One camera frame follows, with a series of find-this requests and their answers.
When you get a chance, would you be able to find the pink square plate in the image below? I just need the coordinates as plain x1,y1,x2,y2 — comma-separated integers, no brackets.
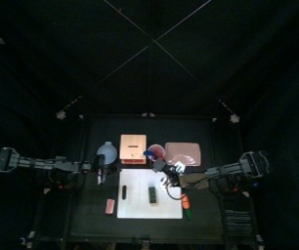
162,142,203,168

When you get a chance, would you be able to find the orange toy carrot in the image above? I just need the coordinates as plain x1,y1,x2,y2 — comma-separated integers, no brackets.
179,193,191,210

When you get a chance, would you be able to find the white cutting board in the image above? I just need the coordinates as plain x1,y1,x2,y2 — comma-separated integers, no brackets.
115,168,183,220

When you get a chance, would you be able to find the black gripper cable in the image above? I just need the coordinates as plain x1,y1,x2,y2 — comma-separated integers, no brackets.
159,176,186,201

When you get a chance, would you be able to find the wooden box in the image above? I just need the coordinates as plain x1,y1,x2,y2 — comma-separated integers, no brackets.
118,134,149,166

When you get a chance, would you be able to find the light blue bowl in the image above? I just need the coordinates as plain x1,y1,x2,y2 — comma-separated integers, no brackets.
94,141,118,166

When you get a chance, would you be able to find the red pink bowl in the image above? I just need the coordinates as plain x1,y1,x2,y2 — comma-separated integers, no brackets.
147,144,167,162

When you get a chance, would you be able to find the pink sushi piece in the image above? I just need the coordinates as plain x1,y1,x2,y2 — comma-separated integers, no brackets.
103,198,117,216

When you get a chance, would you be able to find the dark green sushi roll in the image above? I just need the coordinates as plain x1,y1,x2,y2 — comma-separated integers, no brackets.
147,186,158,205

